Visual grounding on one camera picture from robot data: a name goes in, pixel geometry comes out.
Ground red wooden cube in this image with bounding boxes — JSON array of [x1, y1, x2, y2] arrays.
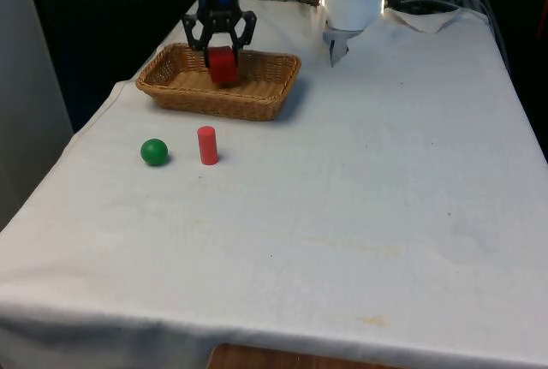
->
[[207, 45, 239, 86]]

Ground brown wicker basket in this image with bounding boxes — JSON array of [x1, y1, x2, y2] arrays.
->
[[135, 42, 302, 123]]

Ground red wooden cylinder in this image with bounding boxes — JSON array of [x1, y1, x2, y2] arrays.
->
[[196, 125, 220, 166]]

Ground green wooden ball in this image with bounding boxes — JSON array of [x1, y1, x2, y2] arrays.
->
[[140, 138, 170, 168]]

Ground grey cabinet side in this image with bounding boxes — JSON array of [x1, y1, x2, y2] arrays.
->
[[0, 0, 74, 233]]

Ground black cable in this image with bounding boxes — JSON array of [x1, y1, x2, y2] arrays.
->
[[467, 0, 513, 68]]

